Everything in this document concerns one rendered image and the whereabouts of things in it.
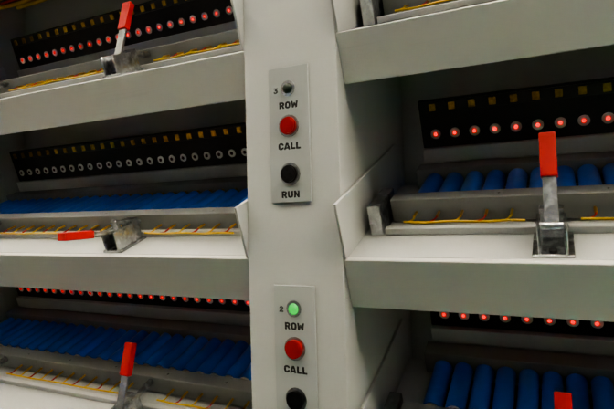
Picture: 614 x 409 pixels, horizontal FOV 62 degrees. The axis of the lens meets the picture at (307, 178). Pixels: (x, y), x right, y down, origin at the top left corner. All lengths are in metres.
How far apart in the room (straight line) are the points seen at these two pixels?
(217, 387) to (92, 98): 0.35
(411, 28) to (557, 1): 0.11
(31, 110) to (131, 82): 0.17
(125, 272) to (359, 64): 0.33
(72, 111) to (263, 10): 0.28
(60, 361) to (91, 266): 0.19
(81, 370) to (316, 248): 0.40
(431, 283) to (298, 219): 0.12
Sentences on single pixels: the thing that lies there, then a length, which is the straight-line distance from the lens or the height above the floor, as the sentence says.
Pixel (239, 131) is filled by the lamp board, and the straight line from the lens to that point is 0.67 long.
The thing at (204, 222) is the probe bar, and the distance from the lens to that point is 0.57.
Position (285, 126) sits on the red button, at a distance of 0.46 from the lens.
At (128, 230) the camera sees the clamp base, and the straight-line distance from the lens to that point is 0.60.
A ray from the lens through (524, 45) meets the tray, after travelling 0.43.
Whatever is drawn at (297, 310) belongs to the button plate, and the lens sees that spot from 0.46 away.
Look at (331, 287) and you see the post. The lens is 0.45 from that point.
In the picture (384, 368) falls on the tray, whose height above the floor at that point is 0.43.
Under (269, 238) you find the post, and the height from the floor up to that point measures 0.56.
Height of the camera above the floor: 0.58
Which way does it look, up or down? 4 degrees up
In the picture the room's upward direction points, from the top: 2 degrees counter-clockwise
